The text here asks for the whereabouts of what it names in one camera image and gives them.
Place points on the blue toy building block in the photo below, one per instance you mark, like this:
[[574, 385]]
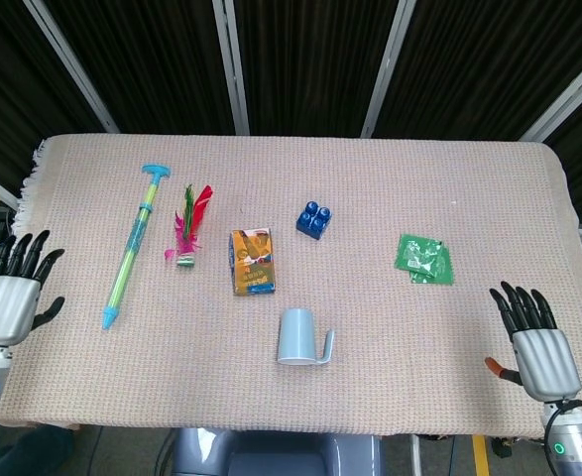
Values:
[[315, 220]]

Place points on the green foil sachet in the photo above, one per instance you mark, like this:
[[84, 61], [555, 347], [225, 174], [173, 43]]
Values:
[[419, 255], [444, 273]]

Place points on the blue green toy water pump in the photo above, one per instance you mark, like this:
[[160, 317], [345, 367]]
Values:
[[134, 243]]

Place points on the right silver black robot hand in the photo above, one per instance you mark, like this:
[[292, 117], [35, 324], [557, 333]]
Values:
[[543, 357]]

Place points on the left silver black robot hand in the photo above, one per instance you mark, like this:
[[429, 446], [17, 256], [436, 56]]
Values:
[[8, 302]]

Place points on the colourful feather shuttlecock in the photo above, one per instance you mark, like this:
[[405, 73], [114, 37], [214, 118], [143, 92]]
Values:
[[190, 229]]

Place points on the beige woven tablecloth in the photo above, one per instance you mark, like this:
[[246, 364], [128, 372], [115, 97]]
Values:
[[290, 307]]

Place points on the light blue plastic cup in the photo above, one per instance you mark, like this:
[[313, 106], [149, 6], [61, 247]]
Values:
[[298, 338]]

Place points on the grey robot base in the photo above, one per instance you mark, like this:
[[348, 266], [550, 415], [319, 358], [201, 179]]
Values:
[[275, 453]]

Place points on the orange printed carton box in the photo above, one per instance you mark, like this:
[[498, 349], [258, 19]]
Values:
[[252, 263]]

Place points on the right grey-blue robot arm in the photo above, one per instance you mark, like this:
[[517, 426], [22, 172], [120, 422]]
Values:
[[573, 439]]

